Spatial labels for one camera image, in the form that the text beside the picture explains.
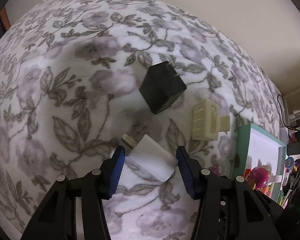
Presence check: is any white usb charger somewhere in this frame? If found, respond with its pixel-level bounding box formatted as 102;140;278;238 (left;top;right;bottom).
121;133;178;182

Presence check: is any black power adapter cube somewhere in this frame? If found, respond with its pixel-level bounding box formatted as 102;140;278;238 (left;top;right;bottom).
139;61;187;114

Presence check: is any purple folding comb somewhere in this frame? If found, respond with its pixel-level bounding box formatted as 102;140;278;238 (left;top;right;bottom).
210;165;219;176

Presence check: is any pink puppy toy figure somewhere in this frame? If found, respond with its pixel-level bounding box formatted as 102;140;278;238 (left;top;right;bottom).
247;167;270;190

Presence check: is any orange lion bottle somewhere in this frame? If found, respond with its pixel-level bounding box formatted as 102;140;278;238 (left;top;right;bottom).
244;155;252;179

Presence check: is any teal white cardboard box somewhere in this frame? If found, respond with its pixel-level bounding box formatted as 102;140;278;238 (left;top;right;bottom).
230;123;287;205

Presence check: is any colourful round badge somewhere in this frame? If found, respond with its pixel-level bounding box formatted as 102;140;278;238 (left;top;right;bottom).
285;156;295;171

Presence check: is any black square charger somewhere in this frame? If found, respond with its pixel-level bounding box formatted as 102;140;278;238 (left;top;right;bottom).
287;142;300;156

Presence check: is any cream plastic hair claw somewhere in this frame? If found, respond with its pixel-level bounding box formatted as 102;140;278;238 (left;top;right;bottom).
192;99;230;141

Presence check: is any white power bank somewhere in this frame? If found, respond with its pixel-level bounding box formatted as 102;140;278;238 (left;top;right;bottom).
279;127;289;145

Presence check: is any floral white grey blanket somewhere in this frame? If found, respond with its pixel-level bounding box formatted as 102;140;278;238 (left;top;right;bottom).
0;0;281;232

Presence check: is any black cable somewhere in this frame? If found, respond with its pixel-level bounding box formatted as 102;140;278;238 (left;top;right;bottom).
276;94;300;132

